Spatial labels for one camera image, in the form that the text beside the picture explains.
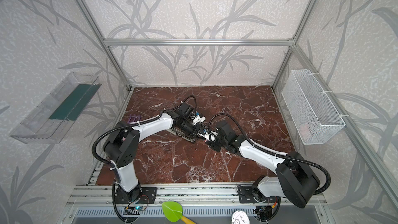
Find white black stapler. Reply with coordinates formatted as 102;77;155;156
167;128;184;137

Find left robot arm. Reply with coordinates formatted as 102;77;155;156
91;102;207;203

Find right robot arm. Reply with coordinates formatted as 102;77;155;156
199;120;331;208

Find purple plastic tool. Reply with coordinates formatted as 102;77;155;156
127;115;142;123

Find pink object in basket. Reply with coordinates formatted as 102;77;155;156
298;123;312;140

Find green plastic scoop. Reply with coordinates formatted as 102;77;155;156
162;201;195;224

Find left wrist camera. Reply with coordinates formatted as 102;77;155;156
192;112;206;125

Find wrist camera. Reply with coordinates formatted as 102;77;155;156
192;112;206;125
200;129;218;142

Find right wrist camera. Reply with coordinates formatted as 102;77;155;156
200;129;218;142

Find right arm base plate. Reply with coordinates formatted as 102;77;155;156
236;185;278;204

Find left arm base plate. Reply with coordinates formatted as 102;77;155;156
114;186;158;204

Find white wire mesh basket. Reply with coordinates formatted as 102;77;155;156
282;69;346;145

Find aluminium front rail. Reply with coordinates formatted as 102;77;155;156
66;182;252;207

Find clear plastic wall bin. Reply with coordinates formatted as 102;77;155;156
10;72;102;144

